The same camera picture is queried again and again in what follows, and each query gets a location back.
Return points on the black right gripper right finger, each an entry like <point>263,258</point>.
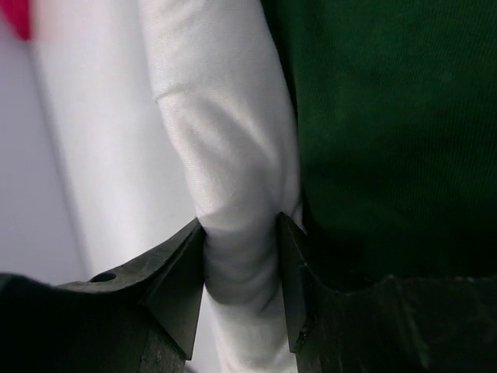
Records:
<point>338,321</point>

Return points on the white printed t-shirt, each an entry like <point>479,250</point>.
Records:
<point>217,79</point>

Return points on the red t-shirt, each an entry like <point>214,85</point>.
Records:
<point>17,13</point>

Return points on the dark green t-shirt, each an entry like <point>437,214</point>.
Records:
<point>396,122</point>

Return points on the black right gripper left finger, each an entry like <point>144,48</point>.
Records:
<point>138,317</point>

